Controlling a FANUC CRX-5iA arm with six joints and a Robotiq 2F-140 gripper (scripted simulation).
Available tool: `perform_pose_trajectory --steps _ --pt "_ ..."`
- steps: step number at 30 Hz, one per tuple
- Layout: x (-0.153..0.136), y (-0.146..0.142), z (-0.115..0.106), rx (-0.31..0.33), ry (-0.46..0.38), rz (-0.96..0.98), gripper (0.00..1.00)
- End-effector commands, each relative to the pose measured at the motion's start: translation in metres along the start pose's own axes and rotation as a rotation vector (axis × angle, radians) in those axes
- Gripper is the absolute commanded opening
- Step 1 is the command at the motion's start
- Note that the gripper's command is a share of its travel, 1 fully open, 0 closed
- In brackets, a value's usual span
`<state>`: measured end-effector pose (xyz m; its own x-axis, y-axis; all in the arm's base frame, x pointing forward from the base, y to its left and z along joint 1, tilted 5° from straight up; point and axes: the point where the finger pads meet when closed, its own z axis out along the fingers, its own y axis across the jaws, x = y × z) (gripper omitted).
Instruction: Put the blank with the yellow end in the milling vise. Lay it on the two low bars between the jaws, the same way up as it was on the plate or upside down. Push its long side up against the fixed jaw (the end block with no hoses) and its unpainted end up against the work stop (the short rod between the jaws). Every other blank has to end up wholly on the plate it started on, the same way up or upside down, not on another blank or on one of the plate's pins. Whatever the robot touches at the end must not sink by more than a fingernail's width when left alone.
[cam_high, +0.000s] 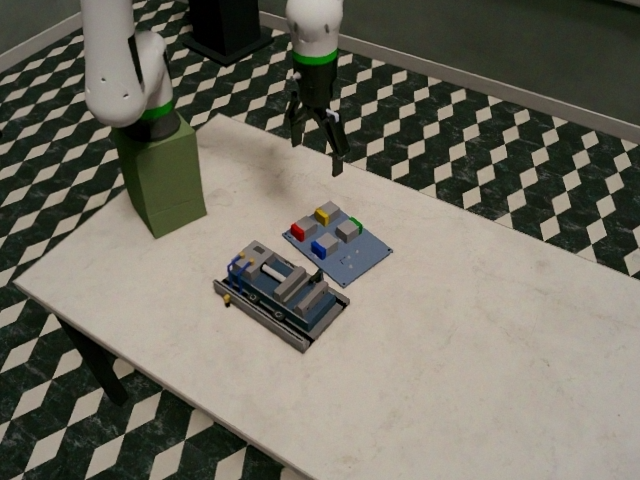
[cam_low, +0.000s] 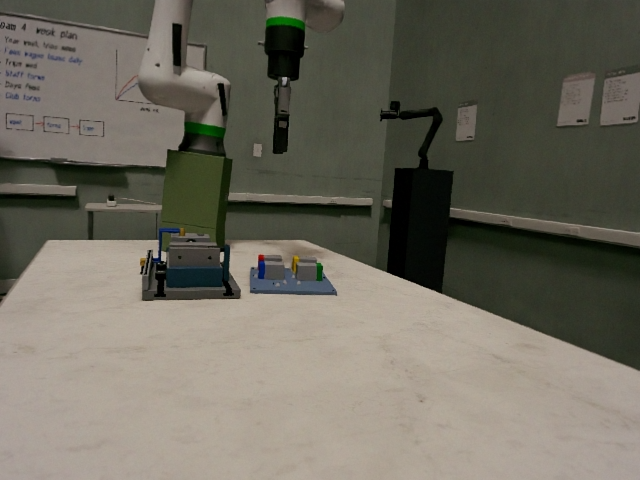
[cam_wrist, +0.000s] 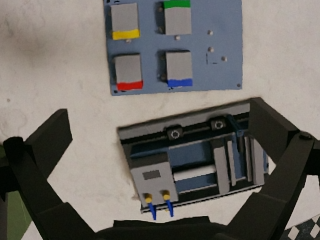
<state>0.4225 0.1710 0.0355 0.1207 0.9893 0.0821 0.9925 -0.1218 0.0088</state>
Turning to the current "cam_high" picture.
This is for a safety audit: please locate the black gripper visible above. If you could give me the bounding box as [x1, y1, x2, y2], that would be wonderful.
[284, 82, 351, 177]

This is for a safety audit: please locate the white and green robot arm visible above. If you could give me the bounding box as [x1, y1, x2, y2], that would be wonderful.
[80, 0, 343, 142]

